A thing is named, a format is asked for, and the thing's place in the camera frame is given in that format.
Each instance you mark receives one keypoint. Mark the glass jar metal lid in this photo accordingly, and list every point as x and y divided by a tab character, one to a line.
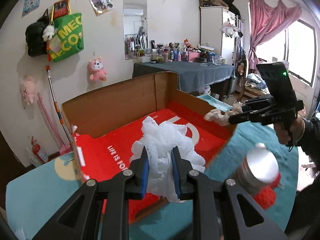
258	170

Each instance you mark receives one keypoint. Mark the beige crochet scrunchie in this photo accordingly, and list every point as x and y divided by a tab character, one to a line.
221	118

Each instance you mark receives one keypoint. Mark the white mesh bath pouf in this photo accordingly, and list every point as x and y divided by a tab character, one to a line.
159	141

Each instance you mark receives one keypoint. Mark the photo poster on wall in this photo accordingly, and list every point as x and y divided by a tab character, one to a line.
101	6

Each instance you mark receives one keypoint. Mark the blue poster on wall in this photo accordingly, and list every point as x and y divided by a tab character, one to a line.
29	6

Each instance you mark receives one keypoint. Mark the pink cat plush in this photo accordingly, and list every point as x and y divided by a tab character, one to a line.
96	70

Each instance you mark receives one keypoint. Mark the white wardrobe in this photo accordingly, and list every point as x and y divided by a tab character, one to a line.
221	30

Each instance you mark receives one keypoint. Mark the red fire extinguisher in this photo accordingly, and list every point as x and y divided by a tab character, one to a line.
37	151

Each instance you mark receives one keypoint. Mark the red fuzzy soft object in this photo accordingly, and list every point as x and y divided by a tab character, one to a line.
266	198

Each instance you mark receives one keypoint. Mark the black bag on wall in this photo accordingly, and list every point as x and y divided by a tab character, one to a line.
33	36

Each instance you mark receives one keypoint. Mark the small white plush keychain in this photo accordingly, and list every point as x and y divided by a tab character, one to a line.
48	33

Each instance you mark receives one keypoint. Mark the pink broom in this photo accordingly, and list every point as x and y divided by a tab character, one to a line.
63	148

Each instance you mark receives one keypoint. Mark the cardboard box red lining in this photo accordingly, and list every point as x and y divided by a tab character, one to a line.
106	122

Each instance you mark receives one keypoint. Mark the wooden chair with clothes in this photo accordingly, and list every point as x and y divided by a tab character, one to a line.
253	84

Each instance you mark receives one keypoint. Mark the green tote bag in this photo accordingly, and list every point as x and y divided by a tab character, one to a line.
66	37

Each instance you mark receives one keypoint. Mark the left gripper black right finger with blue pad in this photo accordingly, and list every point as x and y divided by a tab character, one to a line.
221	209

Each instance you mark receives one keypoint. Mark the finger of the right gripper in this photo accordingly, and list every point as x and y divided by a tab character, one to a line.
256	104
244	117

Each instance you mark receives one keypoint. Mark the right hand holding gripper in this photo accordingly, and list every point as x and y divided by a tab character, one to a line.
294	133

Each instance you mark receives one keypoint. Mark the pink bunny plush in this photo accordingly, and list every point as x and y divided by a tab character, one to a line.
27	89

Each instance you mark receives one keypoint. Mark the table with grey cloth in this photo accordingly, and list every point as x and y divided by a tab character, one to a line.
193	76

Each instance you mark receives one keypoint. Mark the mop with orange handle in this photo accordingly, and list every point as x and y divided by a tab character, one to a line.
56	106

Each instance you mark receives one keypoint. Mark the wall mirror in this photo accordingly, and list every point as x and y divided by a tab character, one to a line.
135	16

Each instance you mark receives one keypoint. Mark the pink curtain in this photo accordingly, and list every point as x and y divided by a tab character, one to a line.
266	23

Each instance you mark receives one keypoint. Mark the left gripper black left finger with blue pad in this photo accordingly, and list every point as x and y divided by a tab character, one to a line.
100	210

